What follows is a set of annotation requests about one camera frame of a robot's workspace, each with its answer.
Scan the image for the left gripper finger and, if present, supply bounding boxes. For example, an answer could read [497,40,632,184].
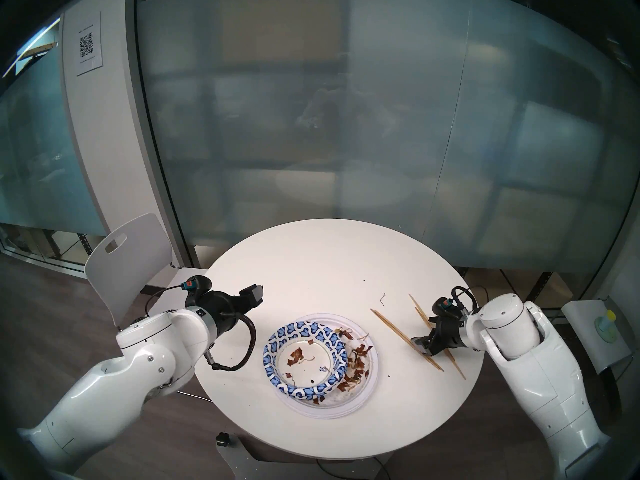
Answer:
[239,284,265,310]

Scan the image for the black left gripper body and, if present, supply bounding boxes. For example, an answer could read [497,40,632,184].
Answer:
[202,290,249,335]

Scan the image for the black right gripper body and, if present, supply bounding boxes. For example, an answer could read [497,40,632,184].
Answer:
[426,311,471,357]

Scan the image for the wooden chopsticks pair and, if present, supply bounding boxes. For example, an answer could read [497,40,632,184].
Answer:
[415,306,467,380]
[372,308,445,371]
[408,293,433,330]

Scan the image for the wooden chopstick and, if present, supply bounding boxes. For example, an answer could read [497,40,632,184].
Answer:
[370,309,443,372]

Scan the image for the blue patterned bowl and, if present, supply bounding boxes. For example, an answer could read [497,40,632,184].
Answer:
[263,321,349,404]
[265,324,350,405]

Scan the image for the white paper plate with leftovers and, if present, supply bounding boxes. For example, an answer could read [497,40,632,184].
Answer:
[272,311,379,419]

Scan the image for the mixed brown leftover strips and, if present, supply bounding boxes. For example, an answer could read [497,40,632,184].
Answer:
[334,326,375,394]

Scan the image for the brown leafy scrap pieces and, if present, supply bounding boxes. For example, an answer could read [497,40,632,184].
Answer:
[285,346,316,385]

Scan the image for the grey chair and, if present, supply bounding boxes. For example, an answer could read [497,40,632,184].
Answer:
[561,296,636,375]

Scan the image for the yellow capped green bottle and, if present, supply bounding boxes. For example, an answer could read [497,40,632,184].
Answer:
[594,310,618,342]

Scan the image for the white QR code sign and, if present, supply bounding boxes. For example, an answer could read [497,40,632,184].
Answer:
[75,11,104,77]

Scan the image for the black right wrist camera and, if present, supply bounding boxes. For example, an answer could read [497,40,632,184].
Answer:
[432,296,463,321]

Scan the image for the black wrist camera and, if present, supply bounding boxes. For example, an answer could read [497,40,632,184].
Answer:
[432,296,463,321]
[181,275,213,309]

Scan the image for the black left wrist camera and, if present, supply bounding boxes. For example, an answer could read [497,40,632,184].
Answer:
[181,275,213,309]

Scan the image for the thick black left arm hose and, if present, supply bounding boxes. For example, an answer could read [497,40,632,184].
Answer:
[202,311,257,372]

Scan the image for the black right camera cable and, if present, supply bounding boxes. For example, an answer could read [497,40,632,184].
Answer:
[450,286,480,315]

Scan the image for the thin black left camera cable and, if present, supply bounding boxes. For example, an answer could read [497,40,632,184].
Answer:
[145,284,185,319]

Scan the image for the white chair with handle hole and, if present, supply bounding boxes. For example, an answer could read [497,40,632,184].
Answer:
[84,213,208,335]

